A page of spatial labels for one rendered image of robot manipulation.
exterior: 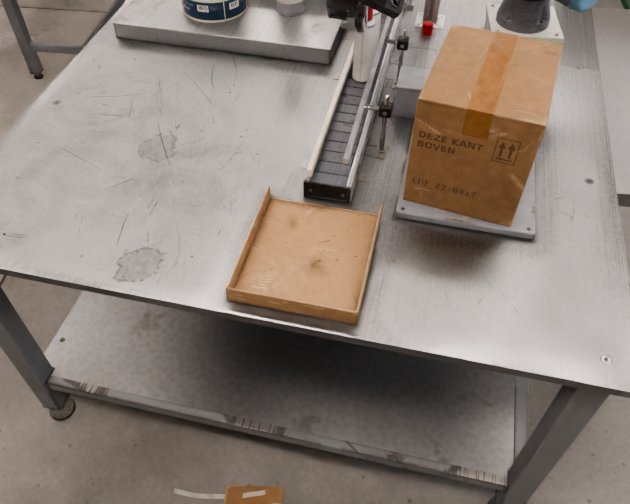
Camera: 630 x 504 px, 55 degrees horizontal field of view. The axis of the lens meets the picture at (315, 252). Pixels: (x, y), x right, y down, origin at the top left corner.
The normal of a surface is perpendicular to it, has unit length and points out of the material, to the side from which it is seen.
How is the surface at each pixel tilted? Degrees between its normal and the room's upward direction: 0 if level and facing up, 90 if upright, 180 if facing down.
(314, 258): 0
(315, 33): 0
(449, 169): 90
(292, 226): 0
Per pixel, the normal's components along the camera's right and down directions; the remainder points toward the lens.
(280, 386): 0.00, -0.67
